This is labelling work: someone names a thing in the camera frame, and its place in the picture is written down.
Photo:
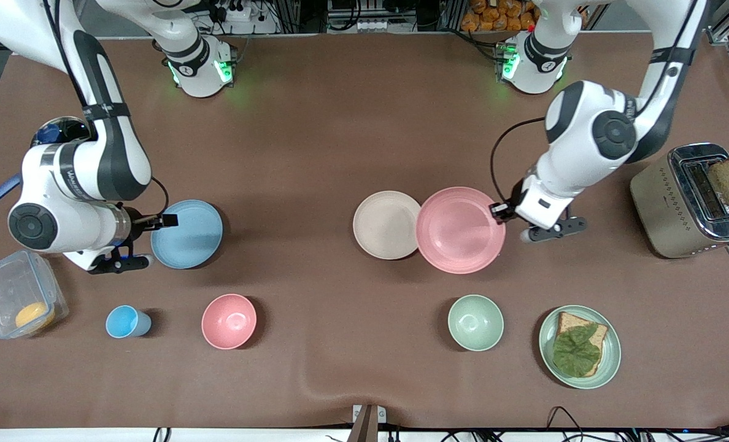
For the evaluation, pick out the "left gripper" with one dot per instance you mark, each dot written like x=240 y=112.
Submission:
x=507 y=207

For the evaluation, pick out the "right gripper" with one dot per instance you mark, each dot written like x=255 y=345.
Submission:
x=138 y=220

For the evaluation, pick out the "blue plate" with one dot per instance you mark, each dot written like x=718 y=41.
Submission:
x=192 y=239

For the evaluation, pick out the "pink plate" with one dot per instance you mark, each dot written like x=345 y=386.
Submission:
x=459 y=230

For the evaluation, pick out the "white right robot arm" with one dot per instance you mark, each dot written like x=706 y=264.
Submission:
x=104 y=159

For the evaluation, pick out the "blue cup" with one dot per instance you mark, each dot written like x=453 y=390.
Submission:
x=125 y=322

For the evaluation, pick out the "green bowl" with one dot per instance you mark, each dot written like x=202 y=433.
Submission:
x=475 y=323

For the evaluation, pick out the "pink bowl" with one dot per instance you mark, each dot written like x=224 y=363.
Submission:
x=229 y=321

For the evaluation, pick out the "beige plate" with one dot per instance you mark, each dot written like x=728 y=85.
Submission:
x=383 y=224

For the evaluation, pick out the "brown bread slice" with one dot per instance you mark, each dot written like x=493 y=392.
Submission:
x=570 y=321

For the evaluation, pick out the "small blue item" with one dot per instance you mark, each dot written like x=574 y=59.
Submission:
x=48 y=133

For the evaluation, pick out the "green lettuce leaf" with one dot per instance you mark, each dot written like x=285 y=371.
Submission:
x=576 y=353

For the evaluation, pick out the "beige steel toaster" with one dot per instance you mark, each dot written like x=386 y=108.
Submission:
x=665 y=202

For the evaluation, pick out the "orange round fruit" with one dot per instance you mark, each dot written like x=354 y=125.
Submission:
x=34 y=317

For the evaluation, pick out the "clear plastic container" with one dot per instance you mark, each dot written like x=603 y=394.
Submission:
x=8 y=288

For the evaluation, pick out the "green plate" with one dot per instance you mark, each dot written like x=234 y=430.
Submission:
x=610 y=356

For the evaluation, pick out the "bag of orange buns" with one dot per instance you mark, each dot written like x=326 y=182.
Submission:
x=499 y=15

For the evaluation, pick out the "white power strip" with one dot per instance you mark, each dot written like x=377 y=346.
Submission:
x=235 y=9

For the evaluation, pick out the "white socket strip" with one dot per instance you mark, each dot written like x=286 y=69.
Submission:
x=377 y=26

